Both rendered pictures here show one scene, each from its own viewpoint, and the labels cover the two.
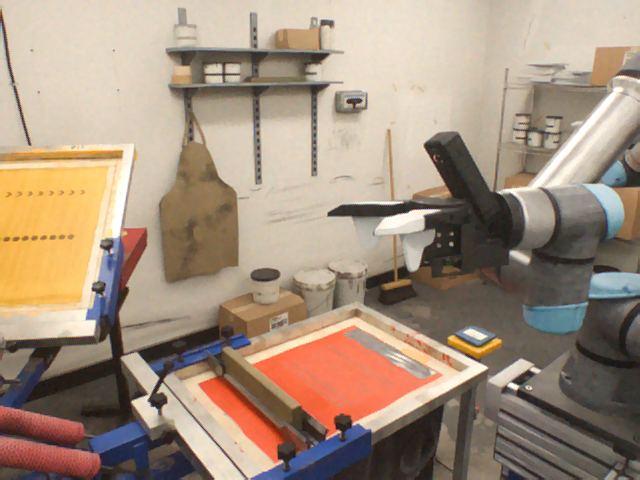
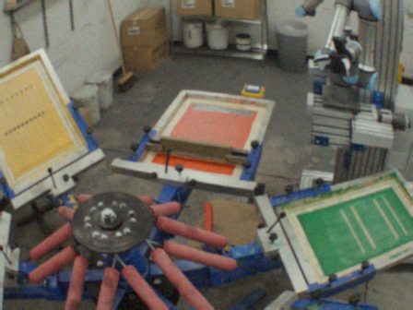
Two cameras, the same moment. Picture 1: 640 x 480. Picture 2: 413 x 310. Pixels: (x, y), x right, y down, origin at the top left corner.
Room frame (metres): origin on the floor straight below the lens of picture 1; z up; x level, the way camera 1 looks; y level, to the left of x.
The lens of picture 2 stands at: (-0.30, 1.07, 2.26)
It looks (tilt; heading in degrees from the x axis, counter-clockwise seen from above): 36 degrees down; 327
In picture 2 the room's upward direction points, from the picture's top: 3 degrees counter-clockwise
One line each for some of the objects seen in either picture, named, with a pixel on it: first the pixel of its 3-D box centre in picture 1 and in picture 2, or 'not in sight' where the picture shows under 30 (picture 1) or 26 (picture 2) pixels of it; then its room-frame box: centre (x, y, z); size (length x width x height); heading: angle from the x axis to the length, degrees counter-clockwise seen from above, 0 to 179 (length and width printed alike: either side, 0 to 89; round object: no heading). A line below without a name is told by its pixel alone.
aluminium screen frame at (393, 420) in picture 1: (322, 375); (208, 131); (1.34, -0.02, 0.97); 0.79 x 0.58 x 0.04; 128
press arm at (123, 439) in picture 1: (131, 440); (170, 194); (0.99, 0.42, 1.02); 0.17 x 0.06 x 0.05; 128
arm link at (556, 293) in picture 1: (548, 283); (348, 68); (0.65, -0.31, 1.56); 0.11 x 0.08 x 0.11; 16
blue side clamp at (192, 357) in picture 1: (205, 360); (142, 149); (1.41, 0.34, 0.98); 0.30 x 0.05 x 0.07; 128
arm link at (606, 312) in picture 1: (621, 312); (344, 69); (0.83, -0.54, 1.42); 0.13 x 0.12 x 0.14; 16
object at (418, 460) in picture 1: (377, 452); not in sight; (1.22, -0.18, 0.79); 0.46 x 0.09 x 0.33; 128
